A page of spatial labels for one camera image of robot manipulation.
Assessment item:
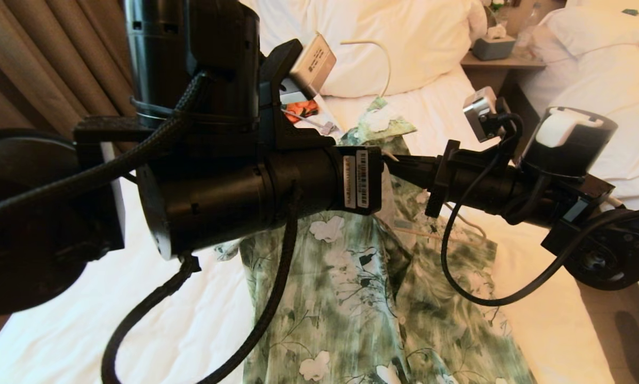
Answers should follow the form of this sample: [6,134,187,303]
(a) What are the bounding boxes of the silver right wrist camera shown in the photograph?
[462,86,499,142]

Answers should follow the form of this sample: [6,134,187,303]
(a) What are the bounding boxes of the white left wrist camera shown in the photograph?
[287,33,337,97]

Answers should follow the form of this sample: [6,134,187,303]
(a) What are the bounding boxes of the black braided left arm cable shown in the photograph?
[0,69,299,384]

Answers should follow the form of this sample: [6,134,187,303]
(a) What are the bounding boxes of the orange floral garment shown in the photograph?
[285,99,320,124]

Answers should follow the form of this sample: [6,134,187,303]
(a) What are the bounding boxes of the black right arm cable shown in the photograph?
[441,112,639,307]

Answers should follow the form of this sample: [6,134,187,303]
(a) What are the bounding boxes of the white flowers in vase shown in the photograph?
[478,0,507,27]

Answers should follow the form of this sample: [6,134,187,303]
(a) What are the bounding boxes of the grey tissue box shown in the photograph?
[472,24,515,61]

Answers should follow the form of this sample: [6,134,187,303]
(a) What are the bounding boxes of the white wire hanger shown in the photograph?
[341,39,488,241]

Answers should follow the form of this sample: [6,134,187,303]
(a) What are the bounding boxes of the large white pillow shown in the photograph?
[242,0,485,99]

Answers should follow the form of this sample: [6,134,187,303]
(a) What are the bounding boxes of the wooden nightstand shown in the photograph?
[461,51,545,107]

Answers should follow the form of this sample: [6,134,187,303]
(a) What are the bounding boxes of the clear plastic bottle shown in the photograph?
[514,4,539,50]

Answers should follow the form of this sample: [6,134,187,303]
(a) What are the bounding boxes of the white duvet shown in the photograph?
[517,0,639,211]

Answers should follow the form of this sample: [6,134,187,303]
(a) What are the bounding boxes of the white clip hanger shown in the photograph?
[282,104,337,135]

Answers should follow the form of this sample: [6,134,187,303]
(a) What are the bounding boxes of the green floral shirt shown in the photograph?
[215,96,539,384]

